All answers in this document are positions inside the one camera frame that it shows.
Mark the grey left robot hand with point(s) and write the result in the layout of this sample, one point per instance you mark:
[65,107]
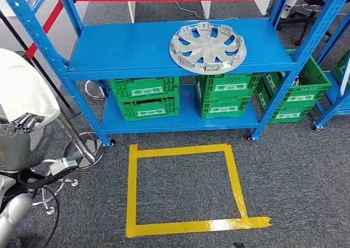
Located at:
[13,148]

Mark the white curved plastic part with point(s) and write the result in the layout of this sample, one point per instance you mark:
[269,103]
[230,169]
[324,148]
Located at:
[24,87]

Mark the blue metal shelf rack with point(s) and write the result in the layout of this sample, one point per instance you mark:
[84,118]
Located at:
[137,47]
[330,109]

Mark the white desk with metal bars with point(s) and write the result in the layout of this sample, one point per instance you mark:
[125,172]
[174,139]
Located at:
[131,7]

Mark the yellow floor tape square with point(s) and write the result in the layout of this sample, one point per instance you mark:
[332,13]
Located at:
[180,225]

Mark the grey wheel hubcap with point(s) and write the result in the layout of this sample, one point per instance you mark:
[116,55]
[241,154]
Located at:
[208,49]

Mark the person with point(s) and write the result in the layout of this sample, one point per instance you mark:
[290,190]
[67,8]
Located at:
[286,11]

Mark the black office chair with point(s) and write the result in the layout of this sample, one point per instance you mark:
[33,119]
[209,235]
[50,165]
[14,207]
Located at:
[308,18]

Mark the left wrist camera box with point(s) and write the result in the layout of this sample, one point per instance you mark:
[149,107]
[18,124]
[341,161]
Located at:
[64,166]

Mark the chrome stanchion post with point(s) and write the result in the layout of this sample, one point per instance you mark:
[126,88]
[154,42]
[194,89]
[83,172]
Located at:
[82,145]
[90,94]

